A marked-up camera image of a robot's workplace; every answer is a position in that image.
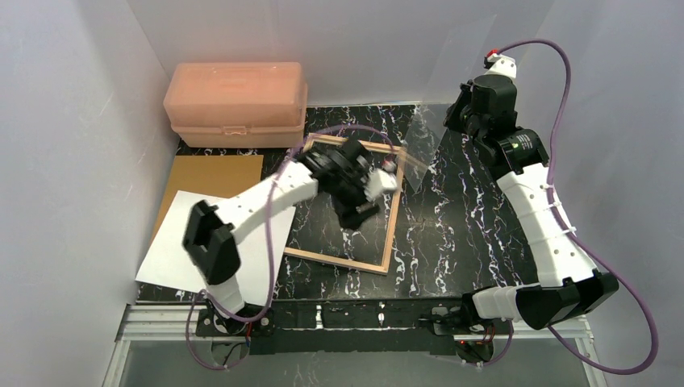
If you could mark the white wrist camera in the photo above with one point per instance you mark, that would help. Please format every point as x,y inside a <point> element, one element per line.
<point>381,181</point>
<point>498,64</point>

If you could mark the white-backed printed photo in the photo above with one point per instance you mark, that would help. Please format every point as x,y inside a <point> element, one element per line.
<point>226,247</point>

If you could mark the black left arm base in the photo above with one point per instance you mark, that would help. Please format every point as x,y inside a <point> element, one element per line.
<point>227,320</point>

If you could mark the aluminium front rail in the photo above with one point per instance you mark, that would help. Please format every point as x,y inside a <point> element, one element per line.
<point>172,321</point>

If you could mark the pink plastic storage box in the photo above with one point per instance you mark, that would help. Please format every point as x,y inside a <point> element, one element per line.
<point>238,105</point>

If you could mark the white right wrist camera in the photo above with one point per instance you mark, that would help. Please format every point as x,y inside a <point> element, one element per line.
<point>498,64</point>

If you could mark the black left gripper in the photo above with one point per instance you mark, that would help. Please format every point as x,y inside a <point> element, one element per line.
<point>354,210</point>

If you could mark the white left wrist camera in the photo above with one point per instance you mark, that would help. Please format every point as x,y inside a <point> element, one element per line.
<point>381,181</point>

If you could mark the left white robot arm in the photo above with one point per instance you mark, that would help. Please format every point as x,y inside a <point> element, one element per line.
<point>296,176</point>

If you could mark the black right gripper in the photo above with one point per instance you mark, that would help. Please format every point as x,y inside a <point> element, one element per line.
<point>462,114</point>

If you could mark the light wooden picture frame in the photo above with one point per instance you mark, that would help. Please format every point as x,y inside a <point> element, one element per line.
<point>382,269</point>

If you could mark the brown cardboard backing board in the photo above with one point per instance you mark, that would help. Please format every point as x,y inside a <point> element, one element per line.
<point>219,176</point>

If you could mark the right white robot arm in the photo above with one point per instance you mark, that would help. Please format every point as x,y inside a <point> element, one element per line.
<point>569,283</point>

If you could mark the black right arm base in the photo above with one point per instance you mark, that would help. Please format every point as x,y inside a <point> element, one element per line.
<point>458,321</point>

